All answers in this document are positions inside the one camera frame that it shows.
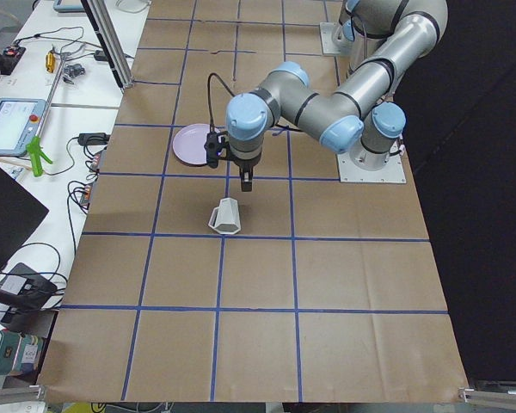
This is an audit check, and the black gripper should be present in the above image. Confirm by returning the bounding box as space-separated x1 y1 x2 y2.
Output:
230 146 262 192

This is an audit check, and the white faceted mug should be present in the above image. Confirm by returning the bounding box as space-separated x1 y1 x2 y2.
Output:
208 198 241 235

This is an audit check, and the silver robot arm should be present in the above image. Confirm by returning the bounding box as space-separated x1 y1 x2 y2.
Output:
332 1 386 60
225 1 448 192

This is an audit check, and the lilac round plate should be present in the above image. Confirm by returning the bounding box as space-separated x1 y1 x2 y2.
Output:
173 123 210 166

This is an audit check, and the brown paper table cover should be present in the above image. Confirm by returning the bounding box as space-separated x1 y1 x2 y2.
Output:
39 1 467 403

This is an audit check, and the black power adapter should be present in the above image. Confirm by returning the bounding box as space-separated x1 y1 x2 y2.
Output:
77 133 110 146

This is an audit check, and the green grabber tool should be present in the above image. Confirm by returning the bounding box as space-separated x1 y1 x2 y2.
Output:
26 52 68 177

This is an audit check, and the black laptop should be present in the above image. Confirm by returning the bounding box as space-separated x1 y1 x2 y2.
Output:
0 168 48 269

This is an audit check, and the blue teach pendant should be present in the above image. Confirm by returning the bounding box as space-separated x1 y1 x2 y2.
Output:
0 98 46 157

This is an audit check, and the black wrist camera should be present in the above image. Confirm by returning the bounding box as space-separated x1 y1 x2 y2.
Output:
204 131 229 169

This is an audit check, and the aluminium frame post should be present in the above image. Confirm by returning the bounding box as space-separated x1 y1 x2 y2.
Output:
81 0 133 89

